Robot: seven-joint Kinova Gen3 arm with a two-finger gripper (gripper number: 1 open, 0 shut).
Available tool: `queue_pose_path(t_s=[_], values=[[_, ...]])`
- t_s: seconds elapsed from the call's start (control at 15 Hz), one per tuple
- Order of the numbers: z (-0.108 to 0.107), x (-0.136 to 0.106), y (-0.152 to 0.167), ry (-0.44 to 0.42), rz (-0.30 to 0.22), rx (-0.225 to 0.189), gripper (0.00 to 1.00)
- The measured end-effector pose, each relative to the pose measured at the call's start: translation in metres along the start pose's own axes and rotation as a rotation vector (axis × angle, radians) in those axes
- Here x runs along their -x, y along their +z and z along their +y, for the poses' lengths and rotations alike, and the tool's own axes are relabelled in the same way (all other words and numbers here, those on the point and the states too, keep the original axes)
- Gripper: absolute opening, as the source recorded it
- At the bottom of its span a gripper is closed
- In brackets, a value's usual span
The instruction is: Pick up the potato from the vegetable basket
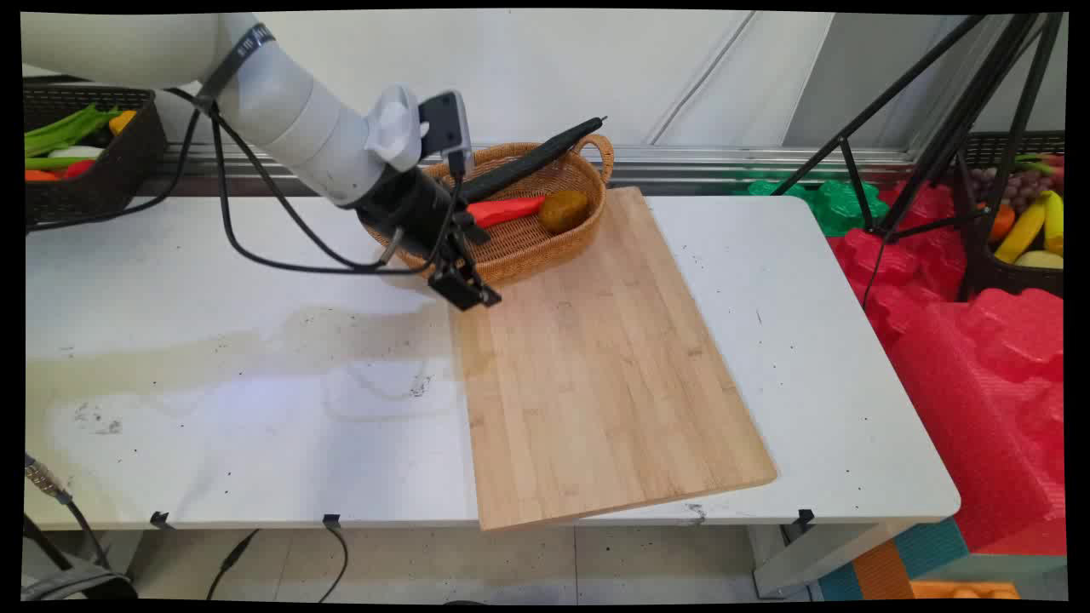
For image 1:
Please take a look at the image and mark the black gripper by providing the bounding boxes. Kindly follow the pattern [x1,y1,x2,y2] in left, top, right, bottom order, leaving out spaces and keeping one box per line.
[353,164,503,312]

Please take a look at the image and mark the yellow-brown potato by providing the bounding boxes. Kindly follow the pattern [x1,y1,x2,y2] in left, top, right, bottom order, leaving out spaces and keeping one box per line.
[537,189,591,236]

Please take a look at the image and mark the orange-red carrot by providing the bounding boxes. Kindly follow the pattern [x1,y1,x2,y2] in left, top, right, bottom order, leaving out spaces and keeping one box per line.
[467,195,547,229]

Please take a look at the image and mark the woven wicker basket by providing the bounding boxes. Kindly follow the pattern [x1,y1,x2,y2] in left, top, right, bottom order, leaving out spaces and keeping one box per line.
[362,134,616,287]

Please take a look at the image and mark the dark green cucumber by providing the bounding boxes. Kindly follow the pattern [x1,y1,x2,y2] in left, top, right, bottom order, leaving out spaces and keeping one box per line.
[460,116,609,203]

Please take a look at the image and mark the bamboo cutting board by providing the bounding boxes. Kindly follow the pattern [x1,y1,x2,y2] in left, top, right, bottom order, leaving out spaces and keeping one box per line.
[448,186,779,533]

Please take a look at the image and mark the black plastic vegetable crate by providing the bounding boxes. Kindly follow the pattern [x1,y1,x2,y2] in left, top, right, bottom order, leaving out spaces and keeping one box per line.
[24,83,169,227]

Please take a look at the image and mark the green foam mat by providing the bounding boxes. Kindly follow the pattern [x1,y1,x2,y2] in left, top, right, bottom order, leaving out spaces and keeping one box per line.
[736,173,892,238]

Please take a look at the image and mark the green celery stalks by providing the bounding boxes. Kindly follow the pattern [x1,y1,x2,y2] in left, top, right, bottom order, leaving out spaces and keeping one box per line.
[24,103,122,159]

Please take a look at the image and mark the white table leg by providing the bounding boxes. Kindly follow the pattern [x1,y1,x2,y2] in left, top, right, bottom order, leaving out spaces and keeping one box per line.
[748,521,905,599]

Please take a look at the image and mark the black tripod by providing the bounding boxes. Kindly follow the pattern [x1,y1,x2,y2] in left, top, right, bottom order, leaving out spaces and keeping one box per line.
[770,12,1067,304]

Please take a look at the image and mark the grey bag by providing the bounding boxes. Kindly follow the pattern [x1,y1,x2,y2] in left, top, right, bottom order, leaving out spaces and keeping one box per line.
[24,565,139,602]

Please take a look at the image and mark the black fruit basket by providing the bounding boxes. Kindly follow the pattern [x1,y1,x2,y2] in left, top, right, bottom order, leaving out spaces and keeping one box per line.
[957,130,1066,300]

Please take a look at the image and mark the red foam mat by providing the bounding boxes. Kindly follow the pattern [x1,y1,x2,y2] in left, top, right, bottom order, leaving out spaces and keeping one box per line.
[828,180,1067,556]

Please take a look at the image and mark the teal and orange foam block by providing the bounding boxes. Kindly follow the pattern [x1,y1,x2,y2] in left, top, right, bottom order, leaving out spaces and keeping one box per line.
[816,518,970,602]

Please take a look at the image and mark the purple grape bunch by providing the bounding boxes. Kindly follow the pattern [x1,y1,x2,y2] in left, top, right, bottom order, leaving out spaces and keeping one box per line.
[971,166,1058,215]

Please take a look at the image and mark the yellow banana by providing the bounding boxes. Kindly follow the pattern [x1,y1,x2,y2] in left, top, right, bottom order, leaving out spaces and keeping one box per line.
[994,195,1047,264]
[1042,189,1066,257]

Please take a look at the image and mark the orange foam tray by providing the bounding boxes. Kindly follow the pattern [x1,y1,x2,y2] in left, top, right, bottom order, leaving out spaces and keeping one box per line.
[909,580,1022,602]

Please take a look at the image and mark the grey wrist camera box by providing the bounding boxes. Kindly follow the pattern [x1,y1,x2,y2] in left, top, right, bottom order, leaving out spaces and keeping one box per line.
[417,90,474,181]

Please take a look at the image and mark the black camera cable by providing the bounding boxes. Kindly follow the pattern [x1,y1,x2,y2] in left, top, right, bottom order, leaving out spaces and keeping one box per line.
[209,106,468,275]

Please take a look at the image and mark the aluminium wall rail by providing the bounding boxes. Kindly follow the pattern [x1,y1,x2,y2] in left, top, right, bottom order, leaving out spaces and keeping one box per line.
[160,141,916,185]

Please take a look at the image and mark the black velcro strap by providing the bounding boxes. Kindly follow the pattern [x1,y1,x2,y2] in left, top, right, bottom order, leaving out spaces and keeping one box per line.
[194,24,277,113]

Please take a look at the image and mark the black hanging cable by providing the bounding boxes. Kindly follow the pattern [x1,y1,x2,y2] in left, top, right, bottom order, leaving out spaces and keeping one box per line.
[318,521,351,602]
[206,528,261,602]

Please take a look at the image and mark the cable with metal connector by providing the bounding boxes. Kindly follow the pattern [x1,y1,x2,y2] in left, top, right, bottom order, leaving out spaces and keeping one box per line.
[24,453,113,571]

